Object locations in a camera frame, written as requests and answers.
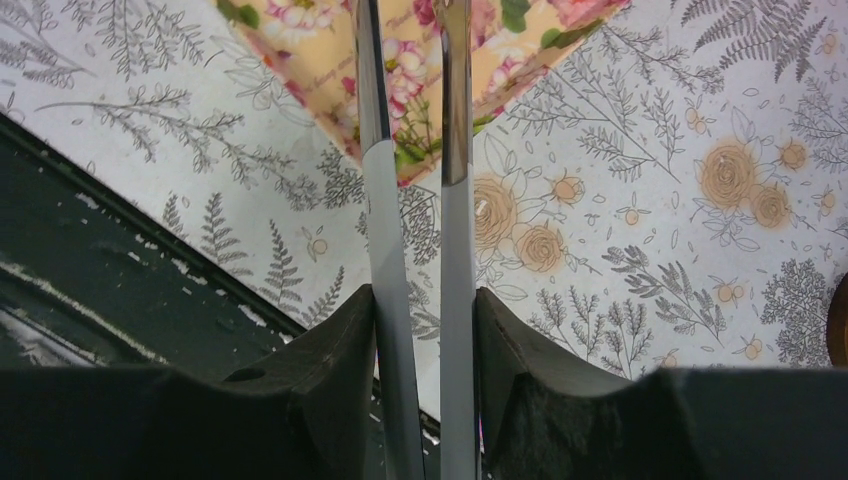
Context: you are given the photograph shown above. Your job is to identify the brown wooden saucer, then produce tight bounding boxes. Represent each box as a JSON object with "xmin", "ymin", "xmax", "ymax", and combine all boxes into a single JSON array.
[{"xmin": 825, "ymin": 274, "xmax": 848, "ymax": 367}]

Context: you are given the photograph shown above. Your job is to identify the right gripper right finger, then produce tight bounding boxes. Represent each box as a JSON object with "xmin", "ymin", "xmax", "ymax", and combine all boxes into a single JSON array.
[{"xmin": 474, "ymin": 288, "xmax": 661, "ymax": 479}]

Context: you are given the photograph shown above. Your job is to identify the metal tongs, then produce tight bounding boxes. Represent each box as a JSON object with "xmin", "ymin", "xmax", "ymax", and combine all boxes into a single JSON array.
[{"xmin": 353, "ymin": 1, "xmax": 482, "ymax": 479}]

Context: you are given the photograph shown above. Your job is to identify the floral dessert tray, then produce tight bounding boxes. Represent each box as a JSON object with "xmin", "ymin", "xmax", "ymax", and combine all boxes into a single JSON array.
[{"xmin": 216, "ymin": 1, "xmax": 623, "ymax": 186}]

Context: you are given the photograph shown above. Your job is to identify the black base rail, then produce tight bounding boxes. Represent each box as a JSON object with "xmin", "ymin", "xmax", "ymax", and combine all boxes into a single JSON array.
[{"xmin": 0, "ymin": 112, "xmax": 442, "ymax": 480}]

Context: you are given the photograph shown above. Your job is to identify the floral tablecloth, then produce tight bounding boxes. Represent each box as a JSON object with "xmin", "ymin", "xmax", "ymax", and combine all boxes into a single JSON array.
[{"xmin": 1, "ymin": 1, "xmax": 847, "ymax": 379}]

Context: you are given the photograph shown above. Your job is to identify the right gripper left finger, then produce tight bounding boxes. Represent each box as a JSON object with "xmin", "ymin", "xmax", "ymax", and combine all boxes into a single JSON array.
[{"xmin": 221, "ymin": 284, "xmax": 378, "ymax": 480}]

